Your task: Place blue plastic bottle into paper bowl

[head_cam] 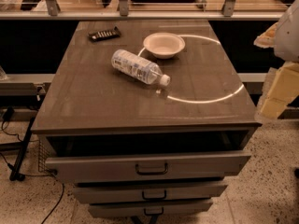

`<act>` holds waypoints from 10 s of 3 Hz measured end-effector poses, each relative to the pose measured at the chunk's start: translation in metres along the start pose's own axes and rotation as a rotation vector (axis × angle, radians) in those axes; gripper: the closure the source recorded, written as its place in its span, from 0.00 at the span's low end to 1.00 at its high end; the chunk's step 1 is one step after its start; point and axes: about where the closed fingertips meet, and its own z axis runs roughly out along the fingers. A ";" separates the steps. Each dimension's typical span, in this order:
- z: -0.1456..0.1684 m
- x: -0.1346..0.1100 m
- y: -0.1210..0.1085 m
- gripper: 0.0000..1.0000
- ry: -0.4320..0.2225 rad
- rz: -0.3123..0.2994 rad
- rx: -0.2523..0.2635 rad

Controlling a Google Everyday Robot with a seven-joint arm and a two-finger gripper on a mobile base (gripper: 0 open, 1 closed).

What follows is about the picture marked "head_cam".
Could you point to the grey drawer cabinet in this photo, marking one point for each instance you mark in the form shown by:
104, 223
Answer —
91, 109

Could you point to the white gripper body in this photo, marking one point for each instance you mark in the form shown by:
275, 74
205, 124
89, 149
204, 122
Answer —
288, 36

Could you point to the clear plastic water bottle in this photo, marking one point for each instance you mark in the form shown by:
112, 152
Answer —
139, 68

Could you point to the black stand leg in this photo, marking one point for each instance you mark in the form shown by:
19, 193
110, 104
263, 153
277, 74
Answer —
15, 173

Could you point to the metal shelf rail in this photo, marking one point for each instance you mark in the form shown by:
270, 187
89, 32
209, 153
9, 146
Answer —
127, 9

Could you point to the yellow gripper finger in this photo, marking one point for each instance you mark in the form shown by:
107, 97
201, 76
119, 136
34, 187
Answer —
283, 88
266, 39

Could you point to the grey drawer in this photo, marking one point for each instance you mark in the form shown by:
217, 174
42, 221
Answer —
148, 167
150, 192
190, 206

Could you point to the top grey drawer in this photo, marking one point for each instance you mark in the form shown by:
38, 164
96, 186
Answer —
148, 167

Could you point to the bottom grey drawer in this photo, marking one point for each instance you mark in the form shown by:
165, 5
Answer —
190, 206

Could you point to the white paper bowl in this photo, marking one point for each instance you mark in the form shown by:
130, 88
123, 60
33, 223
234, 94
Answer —
164, 45

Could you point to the middle grey drawer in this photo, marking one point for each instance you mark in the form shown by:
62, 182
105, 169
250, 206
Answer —
150, 192

